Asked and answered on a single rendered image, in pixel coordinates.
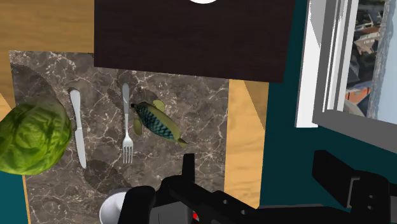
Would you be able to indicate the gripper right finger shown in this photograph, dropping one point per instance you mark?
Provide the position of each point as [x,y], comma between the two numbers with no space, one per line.
[356,183]

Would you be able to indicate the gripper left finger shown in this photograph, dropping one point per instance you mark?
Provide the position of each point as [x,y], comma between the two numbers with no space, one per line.
[189,189]

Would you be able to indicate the blue and yellow fish figure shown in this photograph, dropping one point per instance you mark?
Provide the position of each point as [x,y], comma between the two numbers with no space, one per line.
[155,121]

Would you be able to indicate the silver fork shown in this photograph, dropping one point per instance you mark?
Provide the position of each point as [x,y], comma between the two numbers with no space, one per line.
[126,108]

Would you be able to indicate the white framed window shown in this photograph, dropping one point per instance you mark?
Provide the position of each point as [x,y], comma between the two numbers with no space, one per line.
[338,62]

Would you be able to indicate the silver table knife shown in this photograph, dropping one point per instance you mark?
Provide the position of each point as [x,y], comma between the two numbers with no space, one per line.
[77,124]

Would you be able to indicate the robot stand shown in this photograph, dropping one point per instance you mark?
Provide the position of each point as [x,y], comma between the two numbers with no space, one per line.
[192,40]

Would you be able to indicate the green lettuce head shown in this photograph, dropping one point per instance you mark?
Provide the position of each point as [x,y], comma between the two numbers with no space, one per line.
[32,135]

